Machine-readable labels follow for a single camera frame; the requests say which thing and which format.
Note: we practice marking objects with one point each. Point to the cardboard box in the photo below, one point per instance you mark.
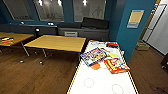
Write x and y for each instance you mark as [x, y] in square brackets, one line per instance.
[142, 46]

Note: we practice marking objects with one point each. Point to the white air hockey table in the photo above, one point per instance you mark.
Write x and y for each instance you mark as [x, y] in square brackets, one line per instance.
[100, 81]

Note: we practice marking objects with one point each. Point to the small red table clutter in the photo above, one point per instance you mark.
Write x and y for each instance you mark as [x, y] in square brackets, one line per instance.
[7, 40]

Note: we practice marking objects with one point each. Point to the yellow wall sign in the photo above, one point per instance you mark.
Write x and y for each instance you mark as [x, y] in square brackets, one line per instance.
[135, 19]

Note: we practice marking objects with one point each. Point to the black and red item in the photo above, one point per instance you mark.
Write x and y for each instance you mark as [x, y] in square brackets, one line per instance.
[112, 44]

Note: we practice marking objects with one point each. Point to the orange round disc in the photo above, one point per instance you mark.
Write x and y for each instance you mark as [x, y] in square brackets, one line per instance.
[95, 66]

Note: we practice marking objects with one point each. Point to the dark grey sofa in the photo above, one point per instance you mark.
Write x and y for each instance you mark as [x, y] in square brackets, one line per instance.
[86, 33]

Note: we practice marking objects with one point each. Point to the black sofa cushion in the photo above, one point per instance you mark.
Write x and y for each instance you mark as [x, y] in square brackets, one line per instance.
[95, 23]

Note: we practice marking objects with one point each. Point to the dark low bench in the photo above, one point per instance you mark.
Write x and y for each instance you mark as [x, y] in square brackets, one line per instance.
[23, 30]

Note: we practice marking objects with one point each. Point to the white framed door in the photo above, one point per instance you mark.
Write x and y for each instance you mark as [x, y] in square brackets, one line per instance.
[158, 30]

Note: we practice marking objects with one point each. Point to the yellow wooden table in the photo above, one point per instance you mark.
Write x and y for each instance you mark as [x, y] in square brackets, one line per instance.
[16, 37]
[56, 43]

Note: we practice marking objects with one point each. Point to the dark framed interior window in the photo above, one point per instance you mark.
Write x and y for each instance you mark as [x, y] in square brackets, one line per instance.
[50, 10]
[18, 9]
[89, 10]

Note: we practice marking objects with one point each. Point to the red board game box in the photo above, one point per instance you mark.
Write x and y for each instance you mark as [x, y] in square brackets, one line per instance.
[116, 65]

